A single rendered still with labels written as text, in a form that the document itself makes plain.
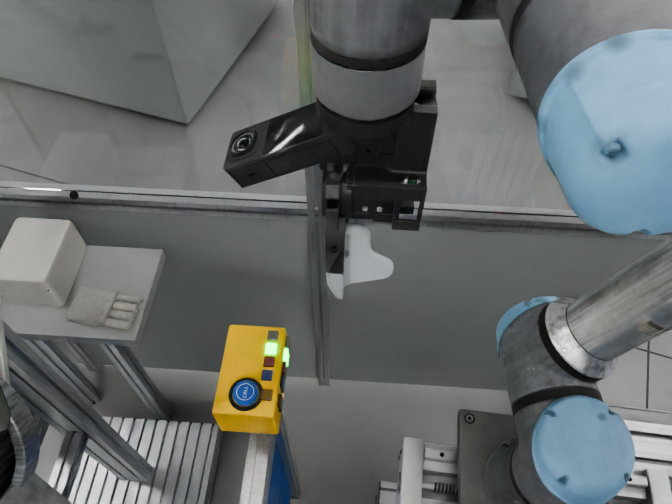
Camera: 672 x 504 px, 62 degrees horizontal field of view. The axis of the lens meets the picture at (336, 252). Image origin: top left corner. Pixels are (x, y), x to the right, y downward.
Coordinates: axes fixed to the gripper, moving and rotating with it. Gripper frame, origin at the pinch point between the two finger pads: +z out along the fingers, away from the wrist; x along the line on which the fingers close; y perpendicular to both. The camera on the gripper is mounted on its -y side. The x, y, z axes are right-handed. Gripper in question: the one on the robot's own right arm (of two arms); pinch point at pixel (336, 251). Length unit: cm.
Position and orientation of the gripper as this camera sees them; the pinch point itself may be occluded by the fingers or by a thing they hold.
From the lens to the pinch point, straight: 55.6
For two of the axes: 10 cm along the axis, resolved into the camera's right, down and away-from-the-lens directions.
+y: 10.0, 0.6, -0.4
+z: 0.0, 5.8, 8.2
